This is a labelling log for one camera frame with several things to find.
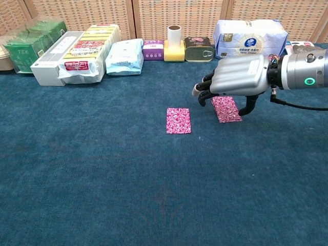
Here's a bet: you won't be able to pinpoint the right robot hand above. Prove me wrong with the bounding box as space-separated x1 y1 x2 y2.
192 54 272 117

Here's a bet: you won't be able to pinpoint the white blue tissue pack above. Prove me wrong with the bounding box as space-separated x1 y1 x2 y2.
213 19 289 61

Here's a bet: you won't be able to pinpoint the black gold luncheon meat can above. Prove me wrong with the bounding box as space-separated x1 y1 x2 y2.
183 36 215 63

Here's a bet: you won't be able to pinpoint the yellow scouring sponge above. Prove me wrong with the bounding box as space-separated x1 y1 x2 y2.
163 39 186 63

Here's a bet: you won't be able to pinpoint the correction tape blister pack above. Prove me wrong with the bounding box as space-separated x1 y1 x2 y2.
284 40 317 56

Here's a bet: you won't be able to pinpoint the cardboard paper tube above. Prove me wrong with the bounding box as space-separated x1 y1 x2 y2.
167 25 183 47

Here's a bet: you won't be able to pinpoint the woven bamboo folding screen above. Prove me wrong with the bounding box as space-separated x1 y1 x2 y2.
0 0 328 44

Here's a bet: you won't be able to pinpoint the small purple box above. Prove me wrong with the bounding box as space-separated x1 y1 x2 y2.
142 39 165 62

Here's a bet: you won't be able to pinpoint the light blue wet wipes pack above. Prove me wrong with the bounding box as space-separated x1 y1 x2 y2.
105 38 145 76

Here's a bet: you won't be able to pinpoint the yellow sponge multipack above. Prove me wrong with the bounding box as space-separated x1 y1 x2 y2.
57 24 122 85

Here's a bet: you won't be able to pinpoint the teal felt table cover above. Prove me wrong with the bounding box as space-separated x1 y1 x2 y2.
0 42 328 246

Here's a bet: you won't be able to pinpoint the white power strip box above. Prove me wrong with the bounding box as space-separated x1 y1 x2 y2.
30 31 86 87

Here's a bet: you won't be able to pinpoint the clear box green tea bags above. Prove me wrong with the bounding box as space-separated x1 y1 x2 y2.
3 15 68 74

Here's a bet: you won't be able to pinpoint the beige lidded lunch box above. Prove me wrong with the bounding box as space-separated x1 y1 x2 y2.
0 43 15 72

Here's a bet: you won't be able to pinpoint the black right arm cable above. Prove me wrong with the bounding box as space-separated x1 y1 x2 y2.
270 87 328 111

